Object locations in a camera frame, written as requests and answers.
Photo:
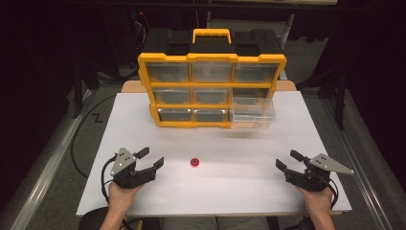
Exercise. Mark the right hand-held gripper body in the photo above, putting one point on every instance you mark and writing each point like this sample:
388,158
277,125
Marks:
311,179

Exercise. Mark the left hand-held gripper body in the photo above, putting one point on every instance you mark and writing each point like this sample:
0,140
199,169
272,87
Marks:
123,166

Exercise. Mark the small red round wheel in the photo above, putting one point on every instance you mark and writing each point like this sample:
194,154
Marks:
195,162

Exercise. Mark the clear plastic drawer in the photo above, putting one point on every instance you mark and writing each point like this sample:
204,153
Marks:
255,112

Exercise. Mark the yellow black organizer cabinet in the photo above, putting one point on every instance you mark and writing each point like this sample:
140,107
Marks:
210,57

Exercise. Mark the person's right hand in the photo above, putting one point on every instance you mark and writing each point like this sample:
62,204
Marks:
317,199

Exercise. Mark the person's left hand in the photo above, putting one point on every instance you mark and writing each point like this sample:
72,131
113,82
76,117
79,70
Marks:
123,196

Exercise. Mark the person's grey pants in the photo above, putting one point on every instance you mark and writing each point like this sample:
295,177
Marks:
191,224

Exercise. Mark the black metal stand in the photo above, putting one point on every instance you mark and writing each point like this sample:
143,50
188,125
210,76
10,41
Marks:
77,89
341,96

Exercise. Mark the grid of clear drawers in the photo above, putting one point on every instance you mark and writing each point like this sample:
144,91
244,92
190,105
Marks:
167,72

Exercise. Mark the metal floor rail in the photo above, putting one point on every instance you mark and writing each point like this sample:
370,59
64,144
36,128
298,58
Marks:
367,195
41,179

